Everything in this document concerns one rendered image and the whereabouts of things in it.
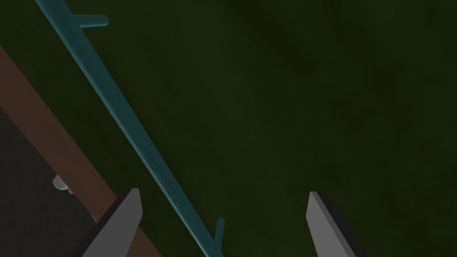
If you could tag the dark green appliance door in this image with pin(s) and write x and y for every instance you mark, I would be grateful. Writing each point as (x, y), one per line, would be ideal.
(285, 117)

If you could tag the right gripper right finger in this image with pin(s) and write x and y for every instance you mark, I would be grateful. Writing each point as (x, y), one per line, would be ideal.
(326, 232)

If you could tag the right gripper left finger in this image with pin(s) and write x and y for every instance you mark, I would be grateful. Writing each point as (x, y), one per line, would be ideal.
(119, 228)

